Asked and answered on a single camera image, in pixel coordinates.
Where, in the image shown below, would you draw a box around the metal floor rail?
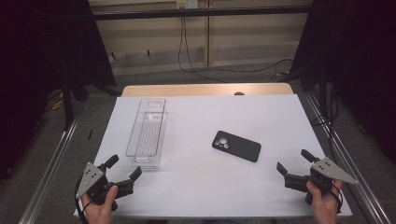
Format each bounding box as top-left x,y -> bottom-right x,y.
304,92 -> 392,224
18,115 -> 80,224

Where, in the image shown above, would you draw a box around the person's right hand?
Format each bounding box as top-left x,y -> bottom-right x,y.
306,180 -> 344,224

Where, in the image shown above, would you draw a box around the black floor cables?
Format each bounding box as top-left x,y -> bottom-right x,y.
310,83 -> 342,160

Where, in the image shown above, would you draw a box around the black horizontal bar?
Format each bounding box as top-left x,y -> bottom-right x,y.
92,5 -> 312,21

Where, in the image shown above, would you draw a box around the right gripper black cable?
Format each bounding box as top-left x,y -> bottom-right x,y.
329,182 -> 344,215

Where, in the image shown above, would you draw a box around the yellow floor cable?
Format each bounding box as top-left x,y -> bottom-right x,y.
49,97 -> 64,111

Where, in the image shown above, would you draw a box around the black curtain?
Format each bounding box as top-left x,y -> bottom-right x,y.
290,0 -> 396,164
0,0 -> 118,181

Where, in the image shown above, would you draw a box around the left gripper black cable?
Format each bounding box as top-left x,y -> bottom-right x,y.
74,183 -> 92,224

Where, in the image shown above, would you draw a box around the clear plastic container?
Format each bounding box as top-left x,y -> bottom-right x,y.
124,97 -> 168,171

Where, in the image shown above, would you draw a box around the black wall cable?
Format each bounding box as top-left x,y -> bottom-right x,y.
177,16 -> 294,84

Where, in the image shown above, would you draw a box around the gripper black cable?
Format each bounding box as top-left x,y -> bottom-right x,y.
329,182 -> 344,215
74,183 -> 92,224

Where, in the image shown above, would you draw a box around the black smartphone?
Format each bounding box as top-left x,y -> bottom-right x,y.
211,130 -> 262,163

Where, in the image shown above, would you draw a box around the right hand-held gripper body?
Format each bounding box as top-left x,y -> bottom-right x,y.
306,157 -> 359,195

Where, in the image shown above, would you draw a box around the black metal stand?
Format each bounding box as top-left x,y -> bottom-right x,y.
60,78 -> 75,131

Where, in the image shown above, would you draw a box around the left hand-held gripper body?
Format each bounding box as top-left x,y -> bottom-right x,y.
75,161 -> 119,206

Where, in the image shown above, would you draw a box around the person's left hand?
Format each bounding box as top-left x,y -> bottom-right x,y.
81,185 -> 120,224

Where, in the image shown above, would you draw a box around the white wall outlet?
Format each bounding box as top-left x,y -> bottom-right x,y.
176,0 -> 200,10

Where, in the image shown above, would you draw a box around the white table sheet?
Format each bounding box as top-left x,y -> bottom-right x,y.
74,94 -> 353,218

